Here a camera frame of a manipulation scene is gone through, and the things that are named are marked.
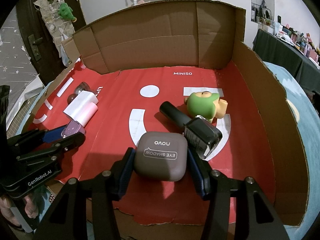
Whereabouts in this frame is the purple square bottle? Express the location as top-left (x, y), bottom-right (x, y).
top-left (61, 120), bottom-right (86, 138)

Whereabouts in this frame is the black nail polish bottle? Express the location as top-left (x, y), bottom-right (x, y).
top-left (159, 101), bottom-right (222, 159)

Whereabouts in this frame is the brown eyeshadow case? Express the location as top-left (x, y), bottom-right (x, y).
top-left (135, 132), bottom-right (188, 181)

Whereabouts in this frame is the white charger cube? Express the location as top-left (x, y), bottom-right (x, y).
top-left (63, 90), bottom-right (99, 120)

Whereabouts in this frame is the glass bottle brown round cap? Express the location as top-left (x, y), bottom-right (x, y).
top-left (67, 82), bottom-right (93, 104)

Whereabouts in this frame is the person's left hand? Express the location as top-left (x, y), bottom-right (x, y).
top-left (1, 194), bottom-right (39, 228)

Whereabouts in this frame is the red Miniso paper sheet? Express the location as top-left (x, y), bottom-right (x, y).
top-left (29, 62), bottom-right (237, 225)

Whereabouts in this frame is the green duck toy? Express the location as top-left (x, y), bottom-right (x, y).
top-left (184, 91), bottom-right (228, 123)

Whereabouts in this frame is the green frog plush hanging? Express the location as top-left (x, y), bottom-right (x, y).
top-left (58, 3), bottom-right (77, 22)

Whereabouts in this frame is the teal blanket table cover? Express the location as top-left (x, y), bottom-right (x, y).
top-left (15, 61), bottom-right (320, 240)

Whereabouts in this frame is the dark cloth covered table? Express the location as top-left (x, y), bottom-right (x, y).
top-left (253, 29), bottom-right (319, 93)

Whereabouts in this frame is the brown cardboard box tray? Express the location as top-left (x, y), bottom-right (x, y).
top-left (34, 0), bottom-right (309, 239)

